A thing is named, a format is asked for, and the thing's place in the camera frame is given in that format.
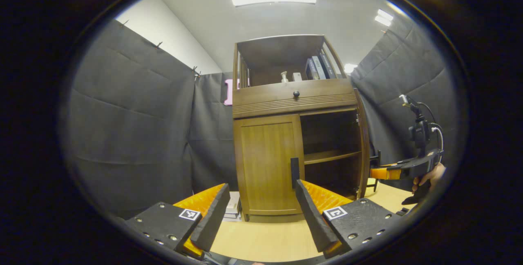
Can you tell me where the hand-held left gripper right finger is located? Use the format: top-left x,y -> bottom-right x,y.
294,179 -> 407,259

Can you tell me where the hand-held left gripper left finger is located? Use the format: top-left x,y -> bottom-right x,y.
125,183 -> 231,261

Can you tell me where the wooden cabinet door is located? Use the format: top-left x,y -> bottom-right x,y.
234,114 -> 305,216
353,89 -> 382,200

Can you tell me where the wooden double-door shoe cabinet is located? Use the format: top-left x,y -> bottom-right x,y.
232,34 -> 371,223

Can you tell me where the beige book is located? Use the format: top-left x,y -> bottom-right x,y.
227,192 -> 242,213

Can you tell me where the dark blue book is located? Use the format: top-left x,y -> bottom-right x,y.
320,52 -> 337,79
305,58 -> 320,80

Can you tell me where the grey blue book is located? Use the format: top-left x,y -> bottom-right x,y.
312,56 -> 328,80

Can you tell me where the black backdrop cloth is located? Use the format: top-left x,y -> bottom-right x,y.
65,19 -> 458,220

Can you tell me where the wooden drawer with black knob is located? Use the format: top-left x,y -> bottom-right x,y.
232,78 -> 358,119

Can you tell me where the white cable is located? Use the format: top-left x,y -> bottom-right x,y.
431,125 -> 445,154

